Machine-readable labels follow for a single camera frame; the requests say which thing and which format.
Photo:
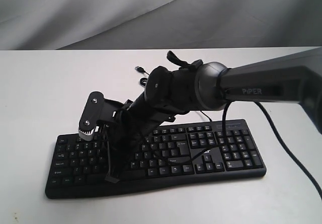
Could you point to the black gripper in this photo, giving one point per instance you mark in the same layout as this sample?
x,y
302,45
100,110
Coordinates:
x,y
120,138

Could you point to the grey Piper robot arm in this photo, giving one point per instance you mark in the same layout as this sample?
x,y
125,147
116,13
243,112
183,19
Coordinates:
x,y
212,86

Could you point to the black Acer keyboard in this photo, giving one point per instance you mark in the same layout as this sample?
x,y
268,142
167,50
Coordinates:
x,y
173,155

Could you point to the grey backdrop cloth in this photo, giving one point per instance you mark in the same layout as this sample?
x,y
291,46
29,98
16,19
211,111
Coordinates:
x,y
158,24

